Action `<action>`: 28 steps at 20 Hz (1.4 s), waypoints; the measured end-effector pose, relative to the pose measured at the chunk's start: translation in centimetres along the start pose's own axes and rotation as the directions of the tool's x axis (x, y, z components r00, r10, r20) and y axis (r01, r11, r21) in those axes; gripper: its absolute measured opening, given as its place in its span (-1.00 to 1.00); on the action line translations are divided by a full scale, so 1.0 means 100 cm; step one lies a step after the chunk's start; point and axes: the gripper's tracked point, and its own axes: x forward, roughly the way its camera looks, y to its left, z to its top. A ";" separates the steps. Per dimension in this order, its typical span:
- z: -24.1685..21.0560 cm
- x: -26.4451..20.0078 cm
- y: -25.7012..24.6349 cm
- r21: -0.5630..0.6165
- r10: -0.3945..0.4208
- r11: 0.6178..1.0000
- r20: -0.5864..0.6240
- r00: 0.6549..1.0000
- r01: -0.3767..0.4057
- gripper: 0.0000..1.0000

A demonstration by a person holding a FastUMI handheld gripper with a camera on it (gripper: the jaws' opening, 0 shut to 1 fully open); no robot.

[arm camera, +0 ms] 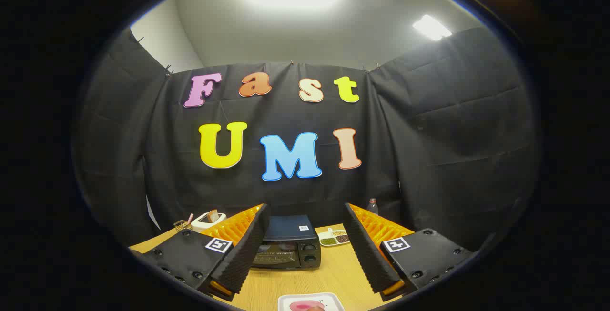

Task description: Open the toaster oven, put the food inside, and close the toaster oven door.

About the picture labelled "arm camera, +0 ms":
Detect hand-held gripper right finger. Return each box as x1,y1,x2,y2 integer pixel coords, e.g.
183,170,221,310
343,202,477,302

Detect white divided bean dish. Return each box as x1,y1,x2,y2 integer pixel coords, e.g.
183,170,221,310
318,228,351,247

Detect black toaster oven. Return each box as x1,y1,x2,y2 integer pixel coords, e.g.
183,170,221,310
252,215,322,271

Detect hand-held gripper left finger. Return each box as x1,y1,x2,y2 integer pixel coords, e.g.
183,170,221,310
131,203,271,302

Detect pink round food slice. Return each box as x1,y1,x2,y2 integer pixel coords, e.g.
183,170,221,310
289,300,325,311

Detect small ceiling light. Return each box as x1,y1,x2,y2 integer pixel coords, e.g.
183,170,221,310
412,14,452,41

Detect white square plate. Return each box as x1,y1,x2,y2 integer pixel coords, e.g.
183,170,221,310
278,292,346,311

